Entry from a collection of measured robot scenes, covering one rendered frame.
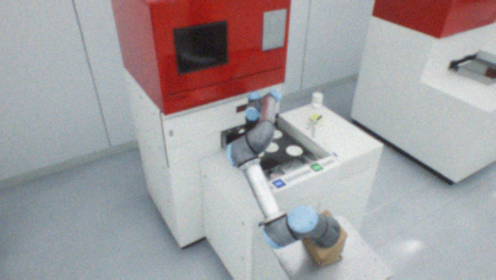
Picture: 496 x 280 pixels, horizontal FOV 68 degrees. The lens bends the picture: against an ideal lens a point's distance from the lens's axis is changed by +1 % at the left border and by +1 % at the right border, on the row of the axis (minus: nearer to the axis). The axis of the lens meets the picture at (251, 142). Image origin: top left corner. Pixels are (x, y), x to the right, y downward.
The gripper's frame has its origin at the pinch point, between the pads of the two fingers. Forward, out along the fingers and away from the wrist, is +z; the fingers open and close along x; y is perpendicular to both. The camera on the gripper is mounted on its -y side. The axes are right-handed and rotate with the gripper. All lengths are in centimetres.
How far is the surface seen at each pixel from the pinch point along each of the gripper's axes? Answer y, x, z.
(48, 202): 178, 15, 91
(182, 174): 41, 24, 17
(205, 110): 28.8, 9.9, -24.6
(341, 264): -61, 68, 9
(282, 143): -15.7, -7.9, 1.4
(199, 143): 32.5, 14.1, -2.8
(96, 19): 156, -70, -41
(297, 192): -33.1, 33.8, 2.3
